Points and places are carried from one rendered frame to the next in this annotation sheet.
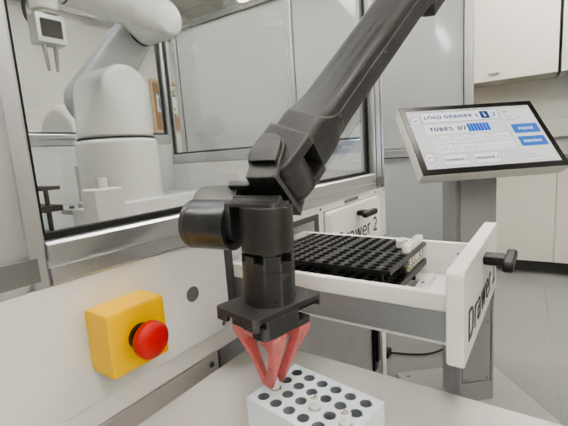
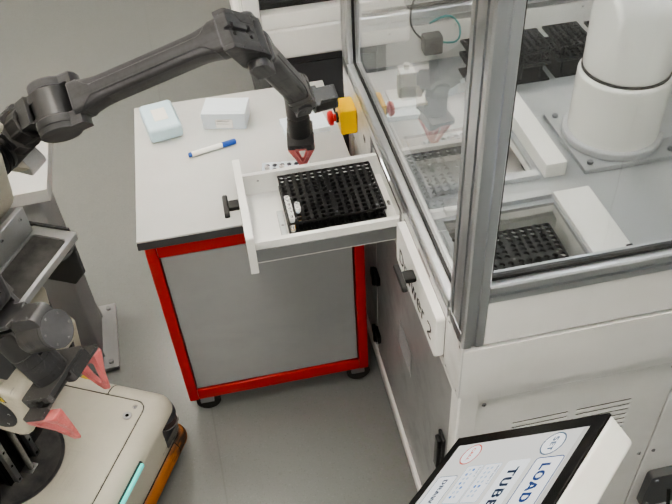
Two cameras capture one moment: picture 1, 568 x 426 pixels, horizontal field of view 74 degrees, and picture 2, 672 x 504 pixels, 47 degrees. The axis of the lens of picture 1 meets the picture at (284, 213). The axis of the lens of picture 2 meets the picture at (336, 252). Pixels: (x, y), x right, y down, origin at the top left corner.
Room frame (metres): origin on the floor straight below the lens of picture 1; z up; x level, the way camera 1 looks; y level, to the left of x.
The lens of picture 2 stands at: (1.60, -1.05, 2.00)
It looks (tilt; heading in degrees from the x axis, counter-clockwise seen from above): 43 degrees down; 136
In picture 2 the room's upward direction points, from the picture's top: 4 degrees counter-clockwise
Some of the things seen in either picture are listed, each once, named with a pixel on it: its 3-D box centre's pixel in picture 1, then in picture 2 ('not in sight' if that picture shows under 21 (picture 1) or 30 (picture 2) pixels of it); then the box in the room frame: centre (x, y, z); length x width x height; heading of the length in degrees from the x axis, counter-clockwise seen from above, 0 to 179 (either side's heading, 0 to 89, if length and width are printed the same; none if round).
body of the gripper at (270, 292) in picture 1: (269, 282); (299, 127); (0.40, 0.02, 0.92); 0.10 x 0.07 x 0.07; 136
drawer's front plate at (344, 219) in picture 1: (356, 224); (418, 285); (0.94, -0.18, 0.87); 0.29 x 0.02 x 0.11; 145
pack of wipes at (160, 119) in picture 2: not in sight; (160, 120); (-0.09, -0.07, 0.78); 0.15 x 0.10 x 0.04; 155
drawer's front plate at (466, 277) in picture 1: (476, 280); (245, 214); (0.50, -0.26, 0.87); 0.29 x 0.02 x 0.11; 145
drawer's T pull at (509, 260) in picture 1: (499, 259); (231, 205); (0.48, -0.28, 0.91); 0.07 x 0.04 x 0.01; 145
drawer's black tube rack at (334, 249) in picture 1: (343, 266); (331, 201); (0.61, -0.09, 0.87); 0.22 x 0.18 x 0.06; 55
